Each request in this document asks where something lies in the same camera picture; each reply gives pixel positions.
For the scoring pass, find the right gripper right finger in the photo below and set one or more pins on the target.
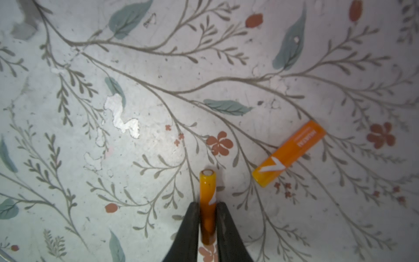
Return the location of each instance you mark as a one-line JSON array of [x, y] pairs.
[[230, 245]]

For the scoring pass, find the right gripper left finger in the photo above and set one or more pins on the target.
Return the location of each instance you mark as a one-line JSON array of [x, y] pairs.
[[185, 244]]

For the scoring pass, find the orange battery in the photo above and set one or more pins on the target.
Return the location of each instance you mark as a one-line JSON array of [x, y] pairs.
[[288, 153], [208, 185]]

